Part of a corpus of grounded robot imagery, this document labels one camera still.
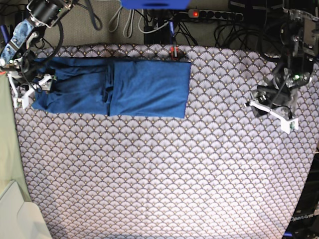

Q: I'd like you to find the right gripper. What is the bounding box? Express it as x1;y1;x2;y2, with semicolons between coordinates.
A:
4;57;41;86

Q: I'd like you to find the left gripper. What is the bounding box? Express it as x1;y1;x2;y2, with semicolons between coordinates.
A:
252;85;297;117

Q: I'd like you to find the blue T-shirt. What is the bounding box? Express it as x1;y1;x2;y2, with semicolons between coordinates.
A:
32;57;191;118

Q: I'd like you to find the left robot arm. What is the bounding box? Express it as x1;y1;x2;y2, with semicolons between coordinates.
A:
252;0;319;118

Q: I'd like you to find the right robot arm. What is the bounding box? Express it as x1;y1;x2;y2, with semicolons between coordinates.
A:
0;0;77;86

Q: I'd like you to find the fan-patterned tablecloth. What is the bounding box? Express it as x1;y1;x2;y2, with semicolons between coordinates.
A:
14;46;319;239

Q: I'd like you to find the green cloth at table side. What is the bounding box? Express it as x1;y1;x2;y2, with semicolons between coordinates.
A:
0;74;31;202

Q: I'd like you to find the red table clamp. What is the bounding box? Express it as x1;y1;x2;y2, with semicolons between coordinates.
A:
169;45;185;61

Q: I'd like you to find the blue box top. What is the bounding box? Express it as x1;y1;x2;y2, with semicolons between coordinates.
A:
121;0;190;9

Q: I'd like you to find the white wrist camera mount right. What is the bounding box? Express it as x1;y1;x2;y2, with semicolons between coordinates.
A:
7;73;57;110

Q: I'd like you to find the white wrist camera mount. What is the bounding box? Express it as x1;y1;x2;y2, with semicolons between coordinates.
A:
245;91;299;134
7;73;57;110

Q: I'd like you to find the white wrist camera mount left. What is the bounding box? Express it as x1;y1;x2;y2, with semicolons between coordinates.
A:
245;91;299;134

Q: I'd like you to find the black power strip red switch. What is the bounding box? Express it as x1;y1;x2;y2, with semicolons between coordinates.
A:
187;9;244;21

